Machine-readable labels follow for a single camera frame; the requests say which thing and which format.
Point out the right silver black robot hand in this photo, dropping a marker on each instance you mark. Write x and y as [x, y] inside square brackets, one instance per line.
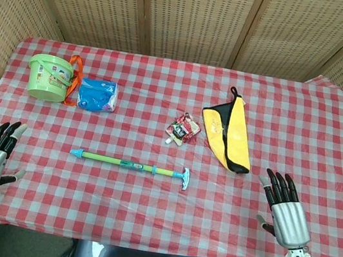
[290, 222]

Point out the green toy water pump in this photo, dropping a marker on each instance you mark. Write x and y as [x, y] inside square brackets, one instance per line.
[167, 173]

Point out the yellow black cloth pouch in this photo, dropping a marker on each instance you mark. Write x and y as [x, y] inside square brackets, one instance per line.
[236, 132]

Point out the green plastic bucket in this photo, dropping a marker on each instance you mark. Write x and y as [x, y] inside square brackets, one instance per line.
[47, 78]

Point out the blue tissue pack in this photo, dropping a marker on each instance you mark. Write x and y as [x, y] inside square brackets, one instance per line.
[96, 95]

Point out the red snack pouch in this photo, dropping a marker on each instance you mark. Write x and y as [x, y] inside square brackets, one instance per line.
[181, 129]

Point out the red white checkered tablecloth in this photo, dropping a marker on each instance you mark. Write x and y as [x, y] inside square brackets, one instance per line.
[132, 210]

